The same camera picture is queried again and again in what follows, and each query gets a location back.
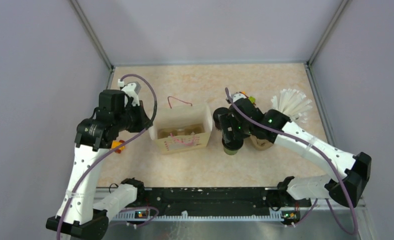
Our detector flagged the brown pulp cup carrier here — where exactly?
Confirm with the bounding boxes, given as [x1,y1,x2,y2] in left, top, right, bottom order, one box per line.
[157,123,205,139]
[250,135,274,151]

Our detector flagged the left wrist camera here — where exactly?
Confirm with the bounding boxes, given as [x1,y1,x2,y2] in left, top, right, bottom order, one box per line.
[117,78,142,107]

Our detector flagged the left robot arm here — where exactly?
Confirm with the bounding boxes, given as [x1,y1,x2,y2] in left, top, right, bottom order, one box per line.
[46,86,152,240]

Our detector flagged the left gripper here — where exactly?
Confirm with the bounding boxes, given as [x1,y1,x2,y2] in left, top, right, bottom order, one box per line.
[114,99,153,132]

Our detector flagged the red yellow green toy blocks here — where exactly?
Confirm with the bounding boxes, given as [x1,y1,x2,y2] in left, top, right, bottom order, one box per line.
[239,91,256,105]

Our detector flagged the green paper cup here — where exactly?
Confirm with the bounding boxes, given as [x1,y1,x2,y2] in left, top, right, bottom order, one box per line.
[223,147,240,156]

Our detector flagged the white cup of straws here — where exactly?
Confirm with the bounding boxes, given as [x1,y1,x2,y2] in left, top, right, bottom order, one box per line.
[271,88,313,123]

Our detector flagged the pink paper bag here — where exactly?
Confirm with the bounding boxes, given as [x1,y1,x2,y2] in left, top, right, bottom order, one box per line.
[148,96,214,155]

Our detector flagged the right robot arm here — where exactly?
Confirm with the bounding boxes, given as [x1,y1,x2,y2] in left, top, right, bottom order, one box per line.
[212,98,372,208]

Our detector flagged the yellow red toy car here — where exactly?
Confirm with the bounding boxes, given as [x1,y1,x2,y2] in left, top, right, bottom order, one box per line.
[111,140,126,154]

